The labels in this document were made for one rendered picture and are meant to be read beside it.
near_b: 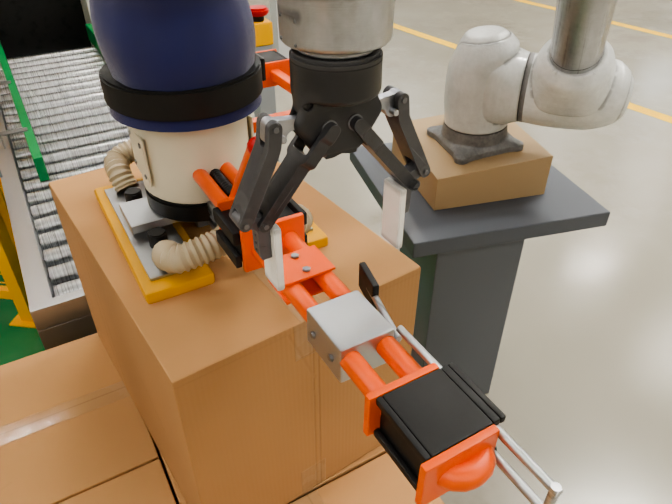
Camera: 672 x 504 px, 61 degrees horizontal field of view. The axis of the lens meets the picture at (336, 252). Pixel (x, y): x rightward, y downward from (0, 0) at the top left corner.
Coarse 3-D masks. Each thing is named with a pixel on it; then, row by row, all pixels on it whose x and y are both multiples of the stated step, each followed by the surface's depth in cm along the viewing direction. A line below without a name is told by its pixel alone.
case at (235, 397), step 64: (64, 192) 105; (384, 256) 89; (128, 320) 81; (192, 320) 77; (256, 320) 77; (128, 384) 112; (192, 384) 71; (256, 384) 78; (320, 384) 87; (192, 448) 77; (256, 448) 85; (320, 448) 96
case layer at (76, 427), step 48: (96, 336) 132; (0, 384) 120; (48, 384) 120; (96, 384) 120; (0, 432) 111; (48, 432) 111; (96, 432) 111; (144, 432) 111; (0, 480) 102; (48, 480) 102; (96, 480) 102; (144, 480) 102; (336, 480) 102; (384, 480) 102
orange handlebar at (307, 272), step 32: (256, 256) 67; (288, 256) 65; (320, 256) 65; (288, 288) 62; (320, 288) 65; (352, 352) 54; (384, 352) 55; (384, 384) 51; (448, 480) 44; (480, 480) 44
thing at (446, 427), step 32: (416, 384) 49; (448, 384) 49; (384, 416) 49; (416, 416) 46; (448, 416) 46; (480, 416) 46; (384, 448) 49; (416, 448) 44; (448, 448) 44; (480, 448) 45; (416, 480) 46
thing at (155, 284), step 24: (96, 192) 101; (120, 192) 100; (144, 192) 100; (120, 216) 94; (120, 240) 89; (144, 240) 88; (144, 264) 84; (144, 288) 80; (168, 288) 80; (192, 288) 82
